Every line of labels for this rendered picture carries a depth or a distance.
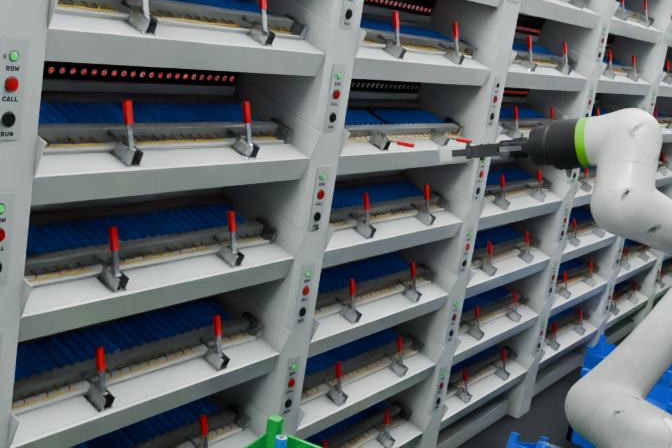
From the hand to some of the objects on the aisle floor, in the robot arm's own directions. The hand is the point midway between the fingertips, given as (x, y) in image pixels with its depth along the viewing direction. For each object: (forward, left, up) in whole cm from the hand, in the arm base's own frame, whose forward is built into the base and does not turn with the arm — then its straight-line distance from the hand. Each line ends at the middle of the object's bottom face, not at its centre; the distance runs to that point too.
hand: (457, 152), depth 186 cm
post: (+17, +25, -97) cm, 102 cm away
